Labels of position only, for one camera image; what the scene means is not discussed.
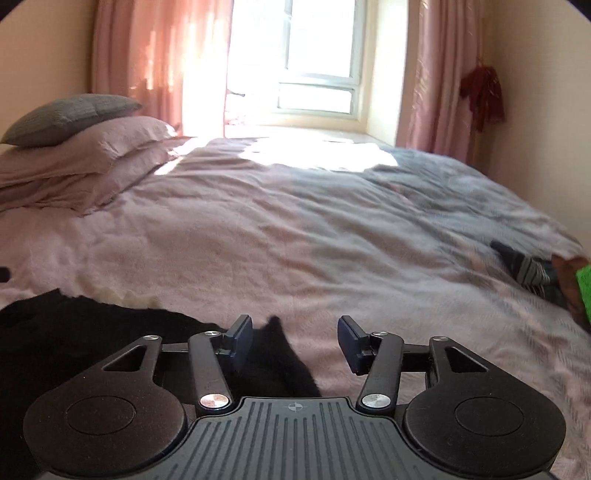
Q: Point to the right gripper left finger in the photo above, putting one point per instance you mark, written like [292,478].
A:
[154,376]

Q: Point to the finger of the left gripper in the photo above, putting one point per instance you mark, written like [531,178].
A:
[5,274]

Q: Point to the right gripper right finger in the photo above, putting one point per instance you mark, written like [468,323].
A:
[382,357]

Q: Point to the lower pink pillow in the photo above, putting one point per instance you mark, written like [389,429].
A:
[83,193]

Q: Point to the pink pillow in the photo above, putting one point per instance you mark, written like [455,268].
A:
[93,150]
[83,193]

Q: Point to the upper pink pillow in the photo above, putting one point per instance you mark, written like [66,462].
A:
[93,150]

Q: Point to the pink grey duvet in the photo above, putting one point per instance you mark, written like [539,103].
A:
[398,239]

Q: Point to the grey checked pillow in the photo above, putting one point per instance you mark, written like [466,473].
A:
[57,121]

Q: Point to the striped dark sock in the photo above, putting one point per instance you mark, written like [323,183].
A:
[534,274]

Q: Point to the green knitted garment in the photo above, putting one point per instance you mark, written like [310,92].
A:
[583,278]

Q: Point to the left pink curtain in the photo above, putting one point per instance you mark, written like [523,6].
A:
[170,56]

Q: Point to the pink curtain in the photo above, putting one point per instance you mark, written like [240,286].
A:
[170,56]
[443,47]

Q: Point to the red hanging garment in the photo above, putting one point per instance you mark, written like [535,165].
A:
[483,89]

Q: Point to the right pink curtain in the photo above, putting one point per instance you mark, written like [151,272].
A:
[443,47]

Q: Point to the white window frame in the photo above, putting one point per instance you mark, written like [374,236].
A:
[295,58]

